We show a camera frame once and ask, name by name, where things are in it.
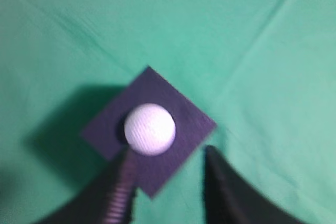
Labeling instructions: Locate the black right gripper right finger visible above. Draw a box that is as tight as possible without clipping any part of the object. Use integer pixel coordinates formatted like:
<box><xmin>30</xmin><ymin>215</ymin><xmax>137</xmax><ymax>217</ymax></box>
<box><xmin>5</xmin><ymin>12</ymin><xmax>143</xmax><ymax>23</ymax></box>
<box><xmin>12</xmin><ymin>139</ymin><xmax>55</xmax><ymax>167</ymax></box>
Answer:
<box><xmin>203</xmin><ymin>145</ymin><xmax>305</xmax><ymax>223</ymax></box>

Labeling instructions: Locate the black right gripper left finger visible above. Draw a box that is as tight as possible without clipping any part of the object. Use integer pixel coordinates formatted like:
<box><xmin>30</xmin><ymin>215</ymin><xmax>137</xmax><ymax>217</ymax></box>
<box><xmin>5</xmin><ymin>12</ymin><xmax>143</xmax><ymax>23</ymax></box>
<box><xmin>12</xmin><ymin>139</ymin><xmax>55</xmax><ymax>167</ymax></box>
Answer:
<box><xmin>37</xmin><ymin>147</ymin><xmax>138</xmax><ymax>223</ymax></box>

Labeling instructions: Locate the white dimpled ball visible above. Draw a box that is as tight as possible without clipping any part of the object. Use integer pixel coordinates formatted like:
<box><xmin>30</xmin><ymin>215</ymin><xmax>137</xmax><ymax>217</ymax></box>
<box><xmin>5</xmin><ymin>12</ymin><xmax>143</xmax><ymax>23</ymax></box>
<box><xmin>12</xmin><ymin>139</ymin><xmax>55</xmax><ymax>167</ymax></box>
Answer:
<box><xmin>124</xmin><ymin>103</ymin><xmax>176</xmax><ymax>156</ymax></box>

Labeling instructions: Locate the dark blue cube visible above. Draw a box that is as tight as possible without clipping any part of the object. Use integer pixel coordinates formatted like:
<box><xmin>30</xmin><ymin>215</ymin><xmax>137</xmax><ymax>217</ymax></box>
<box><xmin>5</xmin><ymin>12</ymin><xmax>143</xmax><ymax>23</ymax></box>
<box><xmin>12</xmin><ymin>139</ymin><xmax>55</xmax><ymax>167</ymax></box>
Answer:
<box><xmin>80</xmin><ymin>67</ymin><xmax>216</xmax><ymax>198</ymax></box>

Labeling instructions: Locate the green cloth backdrop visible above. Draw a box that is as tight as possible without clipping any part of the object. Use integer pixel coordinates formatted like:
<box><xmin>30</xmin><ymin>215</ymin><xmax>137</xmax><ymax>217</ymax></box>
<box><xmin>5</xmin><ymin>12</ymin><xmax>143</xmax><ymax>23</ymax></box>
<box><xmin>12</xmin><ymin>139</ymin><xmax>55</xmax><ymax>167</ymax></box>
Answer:
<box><xmin>1</xmin><ymin>0</ymin><xmax>335</xmax><ymax>223</ymax></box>

